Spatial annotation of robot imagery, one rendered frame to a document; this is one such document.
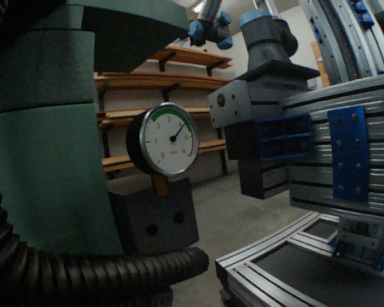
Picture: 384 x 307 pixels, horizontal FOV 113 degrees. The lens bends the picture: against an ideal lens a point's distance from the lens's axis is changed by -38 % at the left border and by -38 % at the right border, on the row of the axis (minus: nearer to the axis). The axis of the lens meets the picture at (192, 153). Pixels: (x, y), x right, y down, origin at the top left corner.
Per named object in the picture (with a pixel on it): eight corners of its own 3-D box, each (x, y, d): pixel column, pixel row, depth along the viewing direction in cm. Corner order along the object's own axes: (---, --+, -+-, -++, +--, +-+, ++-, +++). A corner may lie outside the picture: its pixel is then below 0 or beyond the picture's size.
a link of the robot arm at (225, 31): (208, 47, 80) (203, 28, 79) (225, 52, 87) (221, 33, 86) (220, 40, 74) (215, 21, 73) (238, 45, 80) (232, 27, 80)
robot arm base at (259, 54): (272, 83, 63) (266, 58, 62) (305, 71, 49) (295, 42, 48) (238, 81, 57) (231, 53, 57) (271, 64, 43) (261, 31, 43)
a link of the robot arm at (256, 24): (238, 49, 54) (228, 15, 53) (262, 57, 62) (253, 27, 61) (269, 34, 44) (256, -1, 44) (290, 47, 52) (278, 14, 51)
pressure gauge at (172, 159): (153, 208, 15) (136, 101, 14) (130, 201, 17) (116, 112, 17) (206, 187, 19) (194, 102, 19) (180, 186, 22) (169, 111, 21)
